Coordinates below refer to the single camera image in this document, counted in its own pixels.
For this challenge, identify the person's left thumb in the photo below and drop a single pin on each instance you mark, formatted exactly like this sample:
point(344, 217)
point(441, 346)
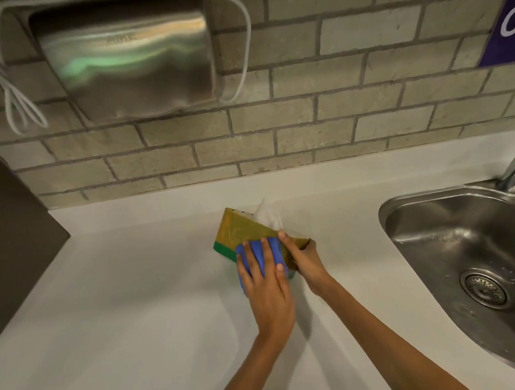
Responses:
point(282, 274)

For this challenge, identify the white tissue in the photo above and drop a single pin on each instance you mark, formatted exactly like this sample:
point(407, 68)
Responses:
point(267, 216)

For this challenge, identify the blue cleaning cloth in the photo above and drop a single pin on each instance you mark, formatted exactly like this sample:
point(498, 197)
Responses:
point(255, 250)

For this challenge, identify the person's right forearm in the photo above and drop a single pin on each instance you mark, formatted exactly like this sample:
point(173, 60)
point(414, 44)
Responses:
point(388, 345)

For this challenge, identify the stainless steel sink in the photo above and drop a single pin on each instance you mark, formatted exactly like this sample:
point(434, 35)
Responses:
point(451, 237)

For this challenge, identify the yellow green tissue box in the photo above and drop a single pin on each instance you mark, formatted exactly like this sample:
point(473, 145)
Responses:
point(242, 230)

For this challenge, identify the purple wall sign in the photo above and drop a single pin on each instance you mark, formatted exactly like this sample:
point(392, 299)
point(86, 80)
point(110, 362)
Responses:
point(506, 25)

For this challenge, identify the person's left middle finger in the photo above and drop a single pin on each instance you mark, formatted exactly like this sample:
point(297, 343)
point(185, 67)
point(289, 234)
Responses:
point(252, 259)

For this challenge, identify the person's left forearm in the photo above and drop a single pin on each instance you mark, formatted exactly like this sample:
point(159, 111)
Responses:
point(255, 371)

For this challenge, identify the steel wall hand dryer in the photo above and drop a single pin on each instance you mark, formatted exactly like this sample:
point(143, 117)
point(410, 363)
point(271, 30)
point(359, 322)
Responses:
point(131, 61)

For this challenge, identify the dark brown side panel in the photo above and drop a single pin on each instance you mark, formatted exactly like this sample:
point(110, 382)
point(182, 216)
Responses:
point(16, 242)

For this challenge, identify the metal sink drain strainer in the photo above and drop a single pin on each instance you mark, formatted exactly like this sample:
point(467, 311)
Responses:
point(485, 289)

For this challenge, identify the person's left hand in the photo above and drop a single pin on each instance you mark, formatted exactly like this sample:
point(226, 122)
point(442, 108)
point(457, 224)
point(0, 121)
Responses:
point(270, 300)

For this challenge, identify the person's right hand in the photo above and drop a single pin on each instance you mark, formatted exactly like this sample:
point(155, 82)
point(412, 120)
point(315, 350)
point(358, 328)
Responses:
point(309, 263)

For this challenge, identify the person's right fingers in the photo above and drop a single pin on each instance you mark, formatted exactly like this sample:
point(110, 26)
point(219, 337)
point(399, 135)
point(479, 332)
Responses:
point(288, 245)

